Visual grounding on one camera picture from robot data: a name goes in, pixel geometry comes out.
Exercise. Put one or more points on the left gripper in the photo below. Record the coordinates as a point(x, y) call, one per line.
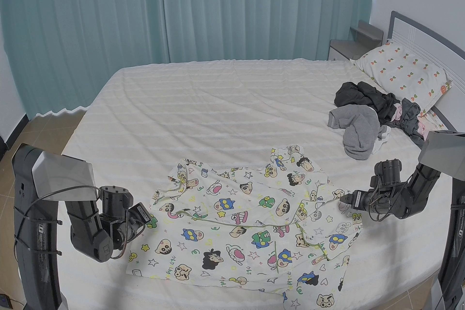
point(140, 216)

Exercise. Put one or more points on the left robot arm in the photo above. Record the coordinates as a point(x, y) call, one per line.
point(36, 246)

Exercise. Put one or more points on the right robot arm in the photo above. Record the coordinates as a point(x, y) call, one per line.
point(443, 152)

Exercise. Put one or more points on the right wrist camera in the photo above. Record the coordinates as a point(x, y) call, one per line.
point(375, 181)

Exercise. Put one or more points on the pile of clothes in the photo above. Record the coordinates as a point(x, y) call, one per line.
point(359, 130)

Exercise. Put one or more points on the white printed pillow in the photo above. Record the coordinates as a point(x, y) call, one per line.
point(403, 72)

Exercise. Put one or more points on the bed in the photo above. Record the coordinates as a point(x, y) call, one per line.
point(218, 108)

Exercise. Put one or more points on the grey bedside table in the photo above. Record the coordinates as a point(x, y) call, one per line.
point(345, 47)

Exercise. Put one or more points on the white printed pyjama top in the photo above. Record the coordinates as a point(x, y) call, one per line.
point(236, 221)

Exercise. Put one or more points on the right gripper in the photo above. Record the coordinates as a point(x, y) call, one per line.
point(361, 199)

